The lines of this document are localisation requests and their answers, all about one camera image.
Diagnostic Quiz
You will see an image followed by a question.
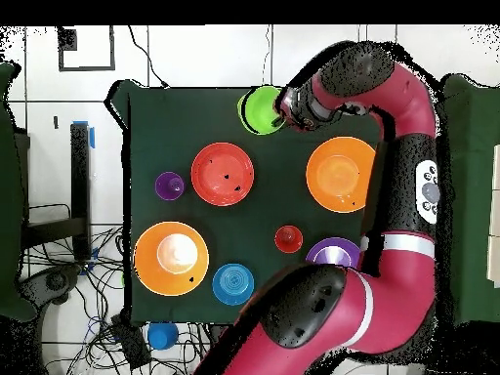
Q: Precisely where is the tangle of cables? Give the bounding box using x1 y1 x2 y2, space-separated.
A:
17 226 212 375

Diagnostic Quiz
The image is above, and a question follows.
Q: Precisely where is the purple plastic bowl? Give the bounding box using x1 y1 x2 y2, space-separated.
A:
305 236 362 270

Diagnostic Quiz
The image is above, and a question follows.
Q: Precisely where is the purple plastic cup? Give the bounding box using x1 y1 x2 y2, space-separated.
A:
154 171 186 202

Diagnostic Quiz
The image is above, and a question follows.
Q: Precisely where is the dark green table cloth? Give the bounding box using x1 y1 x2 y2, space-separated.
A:
104 78 392 327

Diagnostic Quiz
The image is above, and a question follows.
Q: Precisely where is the red plastic bowl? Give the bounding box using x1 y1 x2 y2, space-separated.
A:
189 142 256 207

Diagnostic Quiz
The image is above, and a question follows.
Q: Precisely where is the green cloth covered table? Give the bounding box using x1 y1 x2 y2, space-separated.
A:
0 61 37 323
438 72 500 325

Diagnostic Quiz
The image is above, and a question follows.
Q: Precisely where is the green plastic bowl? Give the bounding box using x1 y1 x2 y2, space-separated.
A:
236 85 287 136

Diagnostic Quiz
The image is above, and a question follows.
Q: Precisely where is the black office chair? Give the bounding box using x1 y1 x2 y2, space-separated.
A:
17 265 83 313

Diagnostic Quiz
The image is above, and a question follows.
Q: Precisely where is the blue plastic cup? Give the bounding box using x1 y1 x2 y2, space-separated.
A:
146 322 180 351

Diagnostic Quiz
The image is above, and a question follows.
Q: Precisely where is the blue plastic bowl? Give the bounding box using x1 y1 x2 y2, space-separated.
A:
211 263 256 307

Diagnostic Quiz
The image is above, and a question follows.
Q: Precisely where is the black power strip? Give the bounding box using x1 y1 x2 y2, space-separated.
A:
109 312 152 370

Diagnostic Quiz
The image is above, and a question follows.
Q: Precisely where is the red plastic cup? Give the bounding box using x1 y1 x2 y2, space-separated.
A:
273 225 305 255

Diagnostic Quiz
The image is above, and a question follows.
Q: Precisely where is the thin black cable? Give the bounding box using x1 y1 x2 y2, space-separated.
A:
127 25 170 89

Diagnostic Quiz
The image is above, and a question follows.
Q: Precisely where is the black metal frame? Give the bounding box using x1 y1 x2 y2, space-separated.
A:
15 121 93 263

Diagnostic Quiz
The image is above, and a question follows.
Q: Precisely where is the large orange plastic bowl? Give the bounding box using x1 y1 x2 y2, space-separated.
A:
305 136 377 214
133 221 211 297

